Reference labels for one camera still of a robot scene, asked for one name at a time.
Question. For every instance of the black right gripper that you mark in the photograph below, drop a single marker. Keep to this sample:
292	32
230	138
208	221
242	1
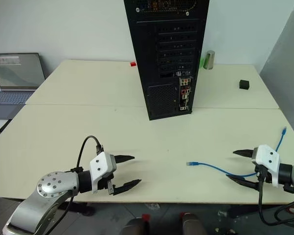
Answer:
257	169

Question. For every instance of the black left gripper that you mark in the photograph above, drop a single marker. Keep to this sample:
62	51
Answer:
105	182

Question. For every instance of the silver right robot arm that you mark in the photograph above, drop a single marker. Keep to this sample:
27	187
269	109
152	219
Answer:
292	175

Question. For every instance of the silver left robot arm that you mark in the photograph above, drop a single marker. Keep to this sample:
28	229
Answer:
49	193

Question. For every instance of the dark rounded shape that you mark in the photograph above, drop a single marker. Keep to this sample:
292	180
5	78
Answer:
193	225
135	227

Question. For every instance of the small black cube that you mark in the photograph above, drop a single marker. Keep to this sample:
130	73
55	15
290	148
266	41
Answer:
244	84

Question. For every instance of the grey partition panel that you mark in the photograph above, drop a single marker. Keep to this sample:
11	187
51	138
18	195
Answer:
286	73

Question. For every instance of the small red block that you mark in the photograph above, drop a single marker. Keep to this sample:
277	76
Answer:
133	64

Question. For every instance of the silver metal cup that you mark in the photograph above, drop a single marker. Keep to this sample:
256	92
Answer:
209	60

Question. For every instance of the green translucent bottle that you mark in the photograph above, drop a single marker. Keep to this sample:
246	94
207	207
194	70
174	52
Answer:
202	60

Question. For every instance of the black computer tower case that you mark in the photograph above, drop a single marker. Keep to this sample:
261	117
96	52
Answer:
166	61

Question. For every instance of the grey open laptop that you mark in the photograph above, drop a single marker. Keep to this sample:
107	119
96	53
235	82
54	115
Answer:
14	80

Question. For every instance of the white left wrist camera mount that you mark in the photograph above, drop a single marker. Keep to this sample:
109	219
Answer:
100	166

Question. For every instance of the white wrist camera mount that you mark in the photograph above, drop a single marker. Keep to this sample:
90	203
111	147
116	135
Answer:
267	159
100	166

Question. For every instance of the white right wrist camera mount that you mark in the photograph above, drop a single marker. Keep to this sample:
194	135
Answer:
267	159

